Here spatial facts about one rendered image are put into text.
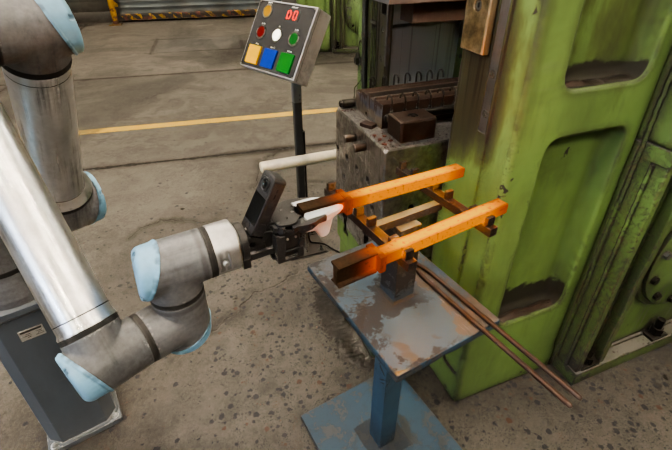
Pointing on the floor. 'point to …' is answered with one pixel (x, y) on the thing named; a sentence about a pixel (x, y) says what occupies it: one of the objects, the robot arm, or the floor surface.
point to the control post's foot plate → (313, 246)
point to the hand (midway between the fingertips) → (334, 202)
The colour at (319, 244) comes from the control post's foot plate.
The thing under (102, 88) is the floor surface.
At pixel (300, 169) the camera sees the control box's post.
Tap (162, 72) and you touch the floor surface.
